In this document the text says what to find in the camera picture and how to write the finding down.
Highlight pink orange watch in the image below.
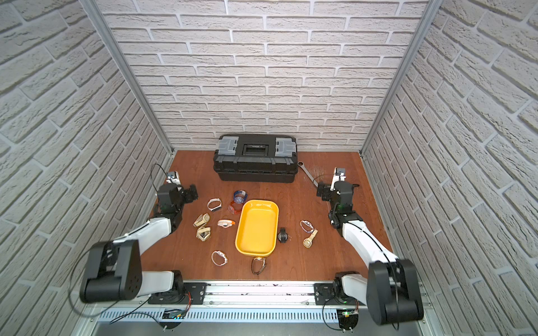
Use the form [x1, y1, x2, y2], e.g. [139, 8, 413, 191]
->
[217, 219, 235, 228]

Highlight clear white watch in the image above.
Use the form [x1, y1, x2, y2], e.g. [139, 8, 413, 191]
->
[210, 251, 228, 267]

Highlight dark brown strap watch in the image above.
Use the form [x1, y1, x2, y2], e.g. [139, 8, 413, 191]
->
[251, 257, 266, 275]

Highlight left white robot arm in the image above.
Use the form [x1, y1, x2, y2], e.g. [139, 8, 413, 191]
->
[79, 183, 198, 303]

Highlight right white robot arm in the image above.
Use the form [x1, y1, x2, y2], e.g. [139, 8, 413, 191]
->
[317, 181, 424, 326]

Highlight white band watch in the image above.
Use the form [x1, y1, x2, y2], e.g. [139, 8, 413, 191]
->
[207, 197, 222, 212]

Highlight red transparent watch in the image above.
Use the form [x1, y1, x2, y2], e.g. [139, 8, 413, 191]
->
[228, 202, 243, 215]

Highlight blue transparent watch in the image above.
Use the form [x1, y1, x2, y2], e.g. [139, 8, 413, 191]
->
[233, 190, 248, 204]

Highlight silver combination wrench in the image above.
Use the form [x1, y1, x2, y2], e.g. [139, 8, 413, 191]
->
[298, 161, 318, 188]

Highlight black plastic toolbox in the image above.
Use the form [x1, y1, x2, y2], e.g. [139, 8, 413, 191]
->
[213, 134, 298, 183]

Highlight yellow rectangular tray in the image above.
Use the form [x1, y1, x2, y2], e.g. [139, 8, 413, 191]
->
[235, 200, 279, 258]

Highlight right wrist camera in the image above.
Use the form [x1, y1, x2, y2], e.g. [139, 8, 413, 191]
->
[331, 167, 346, 190]

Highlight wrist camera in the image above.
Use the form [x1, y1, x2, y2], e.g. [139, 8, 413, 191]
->
[331, 167, 346, 190]
[165, 171, 181, 186]

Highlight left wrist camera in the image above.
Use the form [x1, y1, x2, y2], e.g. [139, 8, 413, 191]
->
[165, 171, 181, 186]

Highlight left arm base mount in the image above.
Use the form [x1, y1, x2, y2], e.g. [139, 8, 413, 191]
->
[148, 282, 208, 305]

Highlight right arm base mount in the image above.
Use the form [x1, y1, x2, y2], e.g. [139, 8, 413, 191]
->
[313, 283, 356, 306]

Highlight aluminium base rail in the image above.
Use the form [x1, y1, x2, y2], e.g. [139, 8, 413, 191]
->
[84, 280, 372, 328]

